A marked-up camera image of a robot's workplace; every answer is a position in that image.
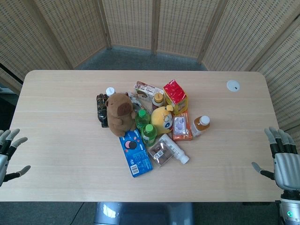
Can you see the amber tea bottle white cap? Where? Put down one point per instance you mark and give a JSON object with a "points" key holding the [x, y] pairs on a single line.
{"points": [[199, 125]]}

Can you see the blue Oreo cookie box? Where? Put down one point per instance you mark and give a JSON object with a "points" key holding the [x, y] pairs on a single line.
{"points": [[136, 152]]}

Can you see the silver foil wrapper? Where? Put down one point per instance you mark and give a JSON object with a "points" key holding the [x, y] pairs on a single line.
{"points": [[139, 103]]}

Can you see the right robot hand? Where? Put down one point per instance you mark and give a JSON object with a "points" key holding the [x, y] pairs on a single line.
{"points": [[284, 167]]}

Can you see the orange snack packet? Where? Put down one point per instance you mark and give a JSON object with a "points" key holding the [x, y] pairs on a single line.
{"points": [[182, 128]]}

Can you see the dark cola bottle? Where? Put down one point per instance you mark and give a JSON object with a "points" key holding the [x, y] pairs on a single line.
{"points": [[102, 108]]}

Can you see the brown capybara plush toy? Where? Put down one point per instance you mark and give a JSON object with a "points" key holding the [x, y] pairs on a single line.
{"points": [[119, 113]]}

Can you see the white tube bottle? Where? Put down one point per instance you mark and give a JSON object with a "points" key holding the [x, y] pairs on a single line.
{"points": [[175, 150]]}

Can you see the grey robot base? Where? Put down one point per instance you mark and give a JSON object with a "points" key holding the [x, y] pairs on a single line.
{"points": [[144, 213]]}

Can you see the woven folding screen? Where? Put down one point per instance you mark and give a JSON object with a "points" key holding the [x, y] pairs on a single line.
{"points": [[150, 30]]}

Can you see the clear plastic chocolate box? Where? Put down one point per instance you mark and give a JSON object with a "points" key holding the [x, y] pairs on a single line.
{"points": [[159, 152]]}

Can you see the white table grommet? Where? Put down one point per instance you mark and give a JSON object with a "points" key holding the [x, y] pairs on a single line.
{"points": [[233, 85]]}

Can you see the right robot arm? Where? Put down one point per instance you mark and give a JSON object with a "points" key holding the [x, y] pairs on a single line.
{"points": [[290, 208]]}

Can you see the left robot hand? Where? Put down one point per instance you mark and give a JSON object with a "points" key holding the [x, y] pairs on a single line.
{"points": [[3, 161]]}

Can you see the white brown food box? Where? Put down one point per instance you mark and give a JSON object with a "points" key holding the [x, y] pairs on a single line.
{"points": [[146, 90]]}

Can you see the small brown jar yellow lid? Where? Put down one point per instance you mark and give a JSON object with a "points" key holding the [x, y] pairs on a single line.
{"points": [[157, 100]]}

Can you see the green soda bottle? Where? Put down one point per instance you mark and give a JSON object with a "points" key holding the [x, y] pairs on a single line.
{"points": [[148, 135], [142, 118]]}

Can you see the yellow round plush toy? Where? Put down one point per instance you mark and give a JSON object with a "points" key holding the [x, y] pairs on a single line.
{"points": [[162, 119]]}

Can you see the red yellow snack bag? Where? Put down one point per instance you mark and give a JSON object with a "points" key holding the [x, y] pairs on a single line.
{"points": [[175, 94]]}

